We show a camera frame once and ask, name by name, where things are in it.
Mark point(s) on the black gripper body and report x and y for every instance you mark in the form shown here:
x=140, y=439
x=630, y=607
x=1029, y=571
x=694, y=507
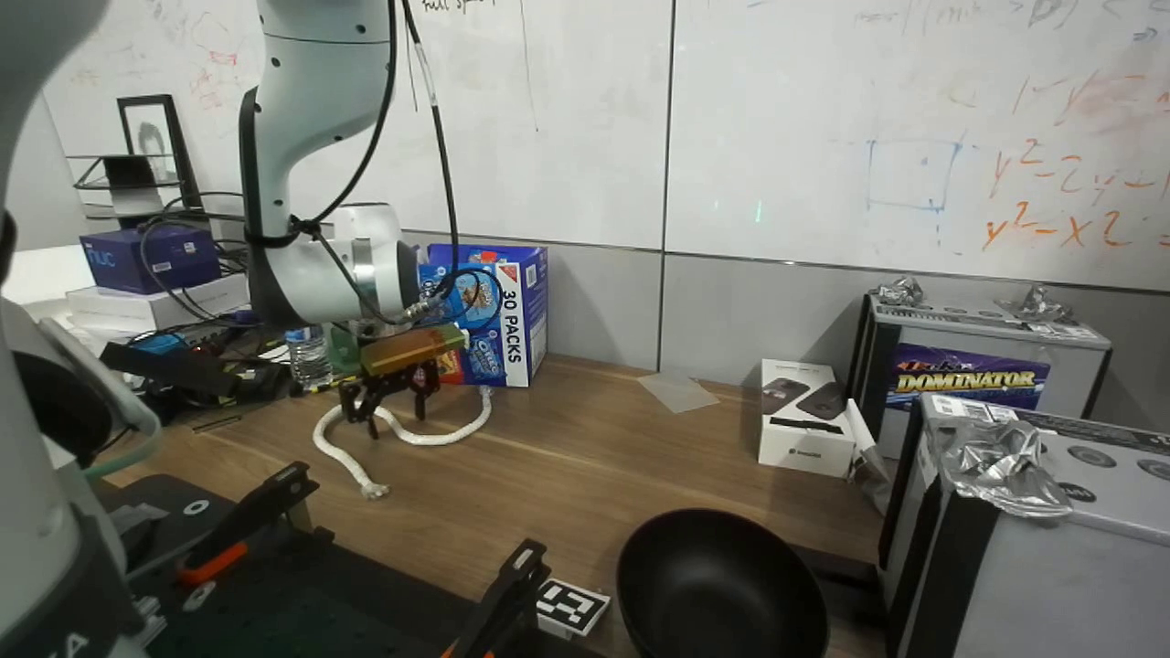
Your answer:
x=391, y=383

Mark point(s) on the blue 30 packs carton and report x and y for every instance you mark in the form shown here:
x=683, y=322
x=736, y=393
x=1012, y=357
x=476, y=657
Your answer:
x=513, y=316

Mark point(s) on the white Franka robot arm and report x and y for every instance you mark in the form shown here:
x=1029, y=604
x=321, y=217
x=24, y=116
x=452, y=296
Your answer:
x=314, y=73

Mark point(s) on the flat white box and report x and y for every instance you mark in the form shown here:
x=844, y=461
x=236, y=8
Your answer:
x=134, y=307

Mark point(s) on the dark blue cardboard box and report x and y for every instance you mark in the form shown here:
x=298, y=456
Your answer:
x=148, y=259

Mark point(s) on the white phone box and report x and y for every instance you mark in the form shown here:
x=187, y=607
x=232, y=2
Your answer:
x=808, y=422

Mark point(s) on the grey Dominator box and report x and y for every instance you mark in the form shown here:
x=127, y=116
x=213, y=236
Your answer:
x=976, y=379

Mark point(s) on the grey black appliance box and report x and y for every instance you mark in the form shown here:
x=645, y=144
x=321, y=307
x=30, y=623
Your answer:
x=1063, y=571

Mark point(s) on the black orange bar clamp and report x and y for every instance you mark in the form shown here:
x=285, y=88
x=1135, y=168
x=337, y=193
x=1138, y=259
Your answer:
x=251, y=517
x=506, y=604

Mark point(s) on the black electronic equipment pile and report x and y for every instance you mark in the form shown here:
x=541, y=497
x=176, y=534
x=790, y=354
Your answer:
x=186, y=361

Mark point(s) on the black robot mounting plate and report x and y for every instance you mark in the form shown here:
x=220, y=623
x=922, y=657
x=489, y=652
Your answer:
x=315, y=607

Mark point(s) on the black white fiducial tag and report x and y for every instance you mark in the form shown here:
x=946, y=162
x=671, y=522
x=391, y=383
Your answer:
x=574, y=607

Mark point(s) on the white whiteboard panel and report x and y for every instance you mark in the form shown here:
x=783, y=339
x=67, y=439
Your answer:
x=855, y=122
x=552, y=122

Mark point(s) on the black round pan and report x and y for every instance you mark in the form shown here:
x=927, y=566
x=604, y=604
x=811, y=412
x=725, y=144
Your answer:
x=717, y=590

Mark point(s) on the crumpled aluminium foil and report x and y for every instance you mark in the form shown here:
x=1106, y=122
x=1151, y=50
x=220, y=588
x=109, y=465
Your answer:
x=901, y=293
x=1043, y=307
x=1009, y=459

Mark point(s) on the gold wrist camera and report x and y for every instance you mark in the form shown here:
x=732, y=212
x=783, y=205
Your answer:
x=415, y=349

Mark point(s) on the black picture frame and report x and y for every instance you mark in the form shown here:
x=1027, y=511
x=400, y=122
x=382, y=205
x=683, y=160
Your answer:
x=158, y=149

